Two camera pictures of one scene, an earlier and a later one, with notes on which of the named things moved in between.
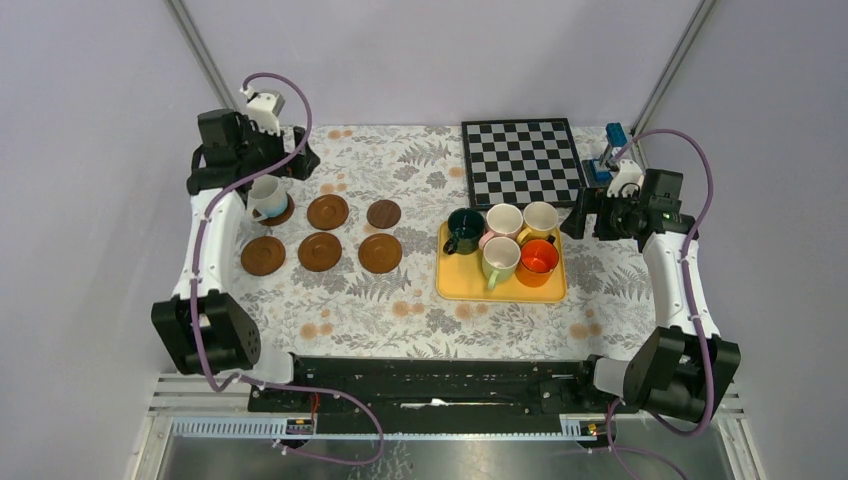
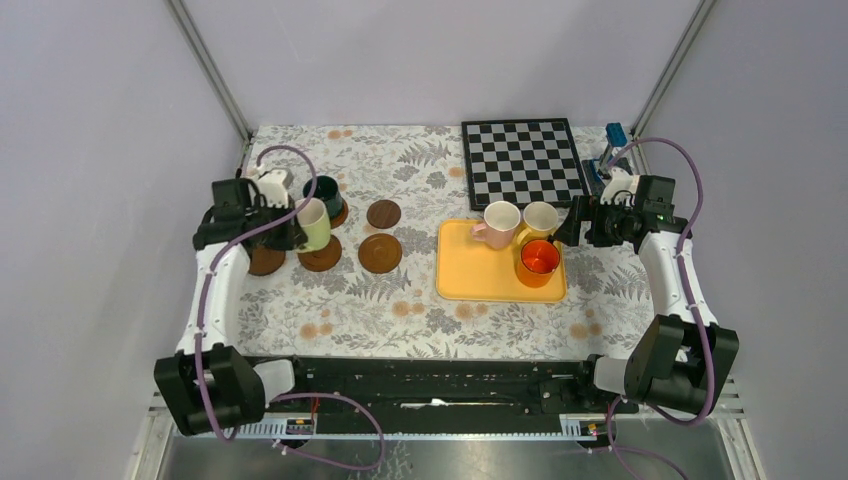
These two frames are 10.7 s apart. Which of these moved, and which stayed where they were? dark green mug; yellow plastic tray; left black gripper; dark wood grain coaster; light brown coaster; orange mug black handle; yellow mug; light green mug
Moved: dark green mug; left black gripper; light green mug
Stayed: light brown coaster; orange mug black handle; yellow plastic tray; dark wood grain coaster; yellow mug
